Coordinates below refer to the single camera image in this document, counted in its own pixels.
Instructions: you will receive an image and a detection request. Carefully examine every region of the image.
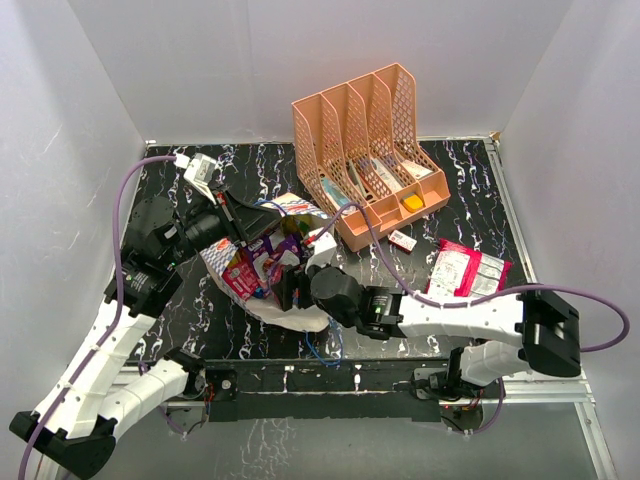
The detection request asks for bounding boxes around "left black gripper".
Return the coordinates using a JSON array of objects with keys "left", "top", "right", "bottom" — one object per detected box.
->
[{"left": 163, "top": 183, "right": 282, "bottom": 267}]

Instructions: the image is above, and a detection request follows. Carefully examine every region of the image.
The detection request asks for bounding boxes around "blue checkered paper bag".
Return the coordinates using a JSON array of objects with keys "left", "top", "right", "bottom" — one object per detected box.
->
[{"left": 200, "top": 193, "right": 337, "bottom": 336}]

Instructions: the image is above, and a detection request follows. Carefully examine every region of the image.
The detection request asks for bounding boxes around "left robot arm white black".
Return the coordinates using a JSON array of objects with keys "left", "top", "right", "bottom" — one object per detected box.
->
[{"left": 10, "top": 191, "right": 281, "bottom": 479}]

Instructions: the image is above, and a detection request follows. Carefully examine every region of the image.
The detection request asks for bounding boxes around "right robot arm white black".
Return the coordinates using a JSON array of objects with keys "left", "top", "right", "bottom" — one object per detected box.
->
[{"left": 270, "top": 265, "right": 581, "bottom": 401}]

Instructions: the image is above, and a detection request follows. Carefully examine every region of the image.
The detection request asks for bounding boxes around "purple snack packet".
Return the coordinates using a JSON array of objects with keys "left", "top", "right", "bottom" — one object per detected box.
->
[{"left": 244, "top": 231, "right": 302, "bottom": 297}]

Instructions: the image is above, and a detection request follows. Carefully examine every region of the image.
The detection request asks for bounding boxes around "blue white item in organizer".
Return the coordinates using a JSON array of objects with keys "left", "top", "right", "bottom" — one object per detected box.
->
[{"left": 321, "top": 176, "right": 350, "bottom": 212}]

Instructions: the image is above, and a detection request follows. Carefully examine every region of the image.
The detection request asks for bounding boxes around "small red white box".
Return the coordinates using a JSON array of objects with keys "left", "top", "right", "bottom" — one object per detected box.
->
[{"left": 388, "top": 230, "right": 417, "bottom": 253}]

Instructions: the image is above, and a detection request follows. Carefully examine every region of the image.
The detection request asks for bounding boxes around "orange plastic file organizer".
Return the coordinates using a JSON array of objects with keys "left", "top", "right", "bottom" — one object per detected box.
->
[{"left": 292, "top": 63, "right": 451, "bottom": 252}]

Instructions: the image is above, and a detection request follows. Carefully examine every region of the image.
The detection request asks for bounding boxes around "striped packet in organizer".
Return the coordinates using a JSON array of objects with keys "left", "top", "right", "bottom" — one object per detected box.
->
[{"left": 357, "top": 157, "right": 402, "bottom": 197}]

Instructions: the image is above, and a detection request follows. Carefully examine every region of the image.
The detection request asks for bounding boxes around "yellow item in organizer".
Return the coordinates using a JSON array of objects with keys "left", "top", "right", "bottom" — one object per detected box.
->
[{"left": 401, "top": 193, "right": 424, "bottom": 213}]

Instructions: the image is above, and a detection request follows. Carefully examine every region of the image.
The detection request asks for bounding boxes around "white packet in organizer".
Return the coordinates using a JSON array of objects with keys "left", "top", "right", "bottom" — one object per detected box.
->
[{"left": 402, "top": 160, "right": 433, "bottom": 180}]

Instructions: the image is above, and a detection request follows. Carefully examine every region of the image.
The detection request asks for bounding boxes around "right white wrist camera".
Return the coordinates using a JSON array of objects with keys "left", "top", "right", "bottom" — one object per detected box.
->
[{"left": 302, "top": 228, "right": 337, "bottom": 272}]

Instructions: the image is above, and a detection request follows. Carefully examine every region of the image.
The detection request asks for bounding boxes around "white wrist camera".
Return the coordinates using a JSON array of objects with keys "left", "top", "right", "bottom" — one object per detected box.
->
[
  {"left": 183, "top": 153, "right": 215, "bottom": 201},
  {"left": 302, "top": 228, "right": 337, "bottom": 272}
]

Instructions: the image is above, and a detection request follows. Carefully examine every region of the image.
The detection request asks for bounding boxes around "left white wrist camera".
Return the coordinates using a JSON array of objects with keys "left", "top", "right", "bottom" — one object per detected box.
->
[{"left": 183, "top": 153, "right": 215, "bottom": 201}]

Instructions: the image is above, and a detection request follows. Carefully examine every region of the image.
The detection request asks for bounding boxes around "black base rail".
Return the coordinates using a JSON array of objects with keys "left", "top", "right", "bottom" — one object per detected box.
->
[{"left": 206, "top": 359, "right": 446, "bottom": 422}]

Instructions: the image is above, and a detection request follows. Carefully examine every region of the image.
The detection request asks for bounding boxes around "aluminium frame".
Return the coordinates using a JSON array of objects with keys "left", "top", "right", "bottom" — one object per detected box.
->
[{"left": 37, "top": 134, "right": 616, "bottom": 480}]

